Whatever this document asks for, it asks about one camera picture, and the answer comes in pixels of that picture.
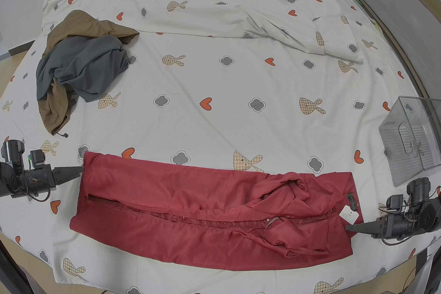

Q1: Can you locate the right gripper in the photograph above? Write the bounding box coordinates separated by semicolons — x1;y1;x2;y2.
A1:
371;212;409;240

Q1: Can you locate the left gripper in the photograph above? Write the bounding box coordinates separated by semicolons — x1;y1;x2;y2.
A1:
24;166;59;194

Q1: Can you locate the red shirt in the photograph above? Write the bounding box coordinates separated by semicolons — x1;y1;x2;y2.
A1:
69;151;366;273

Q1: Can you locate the clear plastic box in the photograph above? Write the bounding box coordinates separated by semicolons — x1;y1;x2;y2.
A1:
378;96;441;187

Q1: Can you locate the grey garment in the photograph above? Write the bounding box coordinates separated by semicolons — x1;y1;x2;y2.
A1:
36;35;131;102

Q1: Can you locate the tan garment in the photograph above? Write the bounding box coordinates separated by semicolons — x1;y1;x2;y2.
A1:
37;9;140;139

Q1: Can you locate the white printed quilt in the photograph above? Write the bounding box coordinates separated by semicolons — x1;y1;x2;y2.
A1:
41;0;364;62

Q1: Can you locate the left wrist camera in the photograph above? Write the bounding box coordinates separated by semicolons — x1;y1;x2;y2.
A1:
28;149;48;171

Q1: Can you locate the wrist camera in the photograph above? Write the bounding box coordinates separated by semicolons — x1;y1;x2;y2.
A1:
28;149;48;171
384;194;405;215

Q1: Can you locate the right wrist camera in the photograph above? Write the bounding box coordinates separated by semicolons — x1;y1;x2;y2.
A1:
384;194;405;215

